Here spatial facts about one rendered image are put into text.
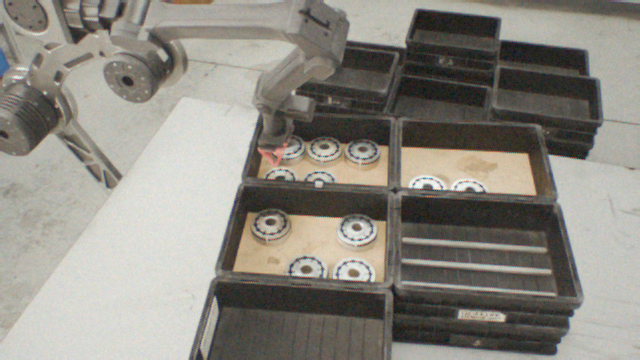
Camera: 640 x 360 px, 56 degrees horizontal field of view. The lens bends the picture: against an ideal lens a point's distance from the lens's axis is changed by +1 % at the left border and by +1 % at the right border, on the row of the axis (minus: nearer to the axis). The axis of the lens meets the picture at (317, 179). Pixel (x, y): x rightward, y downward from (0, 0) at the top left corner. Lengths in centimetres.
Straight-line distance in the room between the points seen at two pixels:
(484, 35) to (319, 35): 206
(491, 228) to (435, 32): 158
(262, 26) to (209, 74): 263
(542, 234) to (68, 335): 121
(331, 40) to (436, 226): 72
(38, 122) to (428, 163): 115
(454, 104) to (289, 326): 161
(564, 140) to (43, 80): 183
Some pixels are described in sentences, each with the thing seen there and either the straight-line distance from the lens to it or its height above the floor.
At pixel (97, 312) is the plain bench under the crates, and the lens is 168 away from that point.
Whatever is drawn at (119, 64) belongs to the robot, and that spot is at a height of 118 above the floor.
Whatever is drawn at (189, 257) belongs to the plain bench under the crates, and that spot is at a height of 70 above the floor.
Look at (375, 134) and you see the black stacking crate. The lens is 178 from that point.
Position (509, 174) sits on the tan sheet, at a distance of 178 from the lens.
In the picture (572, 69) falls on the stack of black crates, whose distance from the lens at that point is 312.
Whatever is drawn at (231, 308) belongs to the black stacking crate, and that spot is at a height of 83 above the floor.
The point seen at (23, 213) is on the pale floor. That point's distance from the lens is 307.
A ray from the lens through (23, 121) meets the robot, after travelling 195.
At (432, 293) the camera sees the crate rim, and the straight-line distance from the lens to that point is 134.
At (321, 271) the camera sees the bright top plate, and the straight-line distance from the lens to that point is 144.
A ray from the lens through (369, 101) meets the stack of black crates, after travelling 247.
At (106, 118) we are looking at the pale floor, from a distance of 346.
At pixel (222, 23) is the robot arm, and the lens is 108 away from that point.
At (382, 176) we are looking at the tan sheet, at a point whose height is 83.
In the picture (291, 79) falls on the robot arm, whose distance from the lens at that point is 122.
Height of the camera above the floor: 201
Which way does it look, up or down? 44 degrees down
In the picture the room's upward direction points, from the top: 2 degrees counter-clockwise
